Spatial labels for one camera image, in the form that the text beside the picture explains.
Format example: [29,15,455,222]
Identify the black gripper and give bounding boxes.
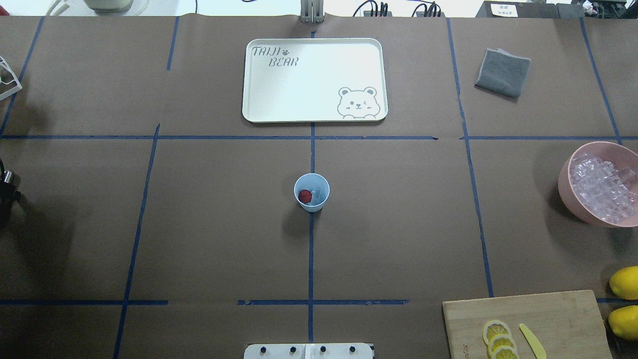
[0,160,22,227]

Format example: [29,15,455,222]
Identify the red strawberry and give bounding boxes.
[297,189,312,204]

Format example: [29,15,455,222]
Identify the clear ice cubes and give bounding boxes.
[570,153,637,224]

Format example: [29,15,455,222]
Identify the light blue plastic cup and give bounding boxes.
[294,173,330,213]

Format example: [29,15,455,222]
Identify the white bear serving tray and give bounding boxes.
[242,38,389,124]

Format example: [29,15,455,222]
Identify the grey folded cloth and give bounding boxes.
[475,48,531,98]

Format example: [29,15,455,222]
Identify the lemon slices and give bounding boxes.
[481,320,520,359]

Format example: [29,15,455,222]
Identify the yellow plastic knife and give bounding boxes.
[519,323,547,359]

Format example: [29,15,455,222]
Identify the bamboo cutting board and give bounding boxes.
[442,290,612,359]

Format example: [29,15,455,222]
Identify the pink bowl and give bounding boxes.
[558,141,637,228]

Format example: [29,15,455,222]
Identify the yellow lemon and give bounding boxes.
[608,305,638,342]
[609,266,638,301]

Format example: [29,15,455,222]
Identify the white wire cup rack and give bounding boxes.
[0,57,22,101]

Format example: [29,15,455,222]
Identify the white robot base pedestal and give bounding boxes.
[243,343,375,359]

